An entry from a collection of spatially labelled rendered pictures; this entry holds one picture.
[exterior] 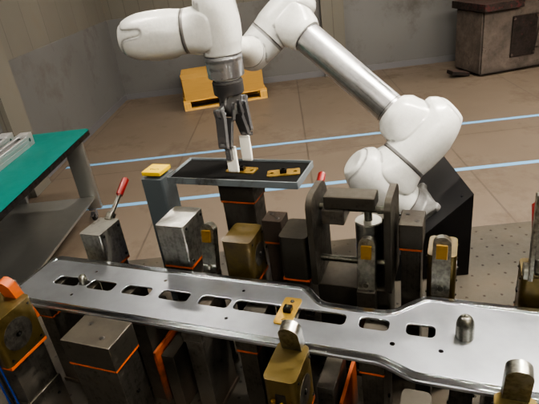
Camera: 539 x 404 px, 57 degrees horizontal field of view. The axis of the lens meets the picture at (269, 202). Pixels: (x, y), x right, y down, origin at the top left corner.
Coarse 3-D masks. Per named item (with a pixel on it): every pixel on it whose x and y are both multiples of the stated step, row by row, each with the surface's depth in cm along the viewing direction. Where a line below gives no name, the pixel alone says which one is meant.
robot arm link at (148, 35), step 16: (128, 16) 115; (144, 16) 113; (160, 16) 112; (176, 16) 112; (128, 32) 113; (144, 32) 112; (160, 32) 111; (176, 32) 112; (128, 48) 115; (144, 48) 114; (160, 48) 114; (176, 48) 114; (256, 48) 153; (256, 64) 161
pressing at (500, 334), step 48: (48, 288) 122; (144, 288) 117; (192, 288) 114; (240, 288) 112; (288, 288) 110; (240, 336) 98; (336, 336) 95; (384, 336) 93; (480, 336) 90; (528, 336) 89; (432, 384) 83; (480, 384) 81
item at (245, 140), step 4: (240, 136) 131; (244, 136) 130; (248, 136) 130; (240, 140) 132; (244, 140) 131; (248, 140) 130; (240, 144) 132; (244, 144) 132; (248, 144) 131; (244, 148) 132; (248, 148) 132; (244, 152) 133; (248, 152) 132; (244, 156) 133; (248, 156) 133; (252, 156) 133
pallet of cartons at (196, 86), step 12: (180, 72) 652; (192, 72) 643; (204, 72) 634; (252, 72) 620; (192, 84) 613; (204, 84) 616; (252, 84) 627; (192, 96) 619; (204, 96) 623; (216, 96) 624; (264, 96) 635; (192, 108) 627
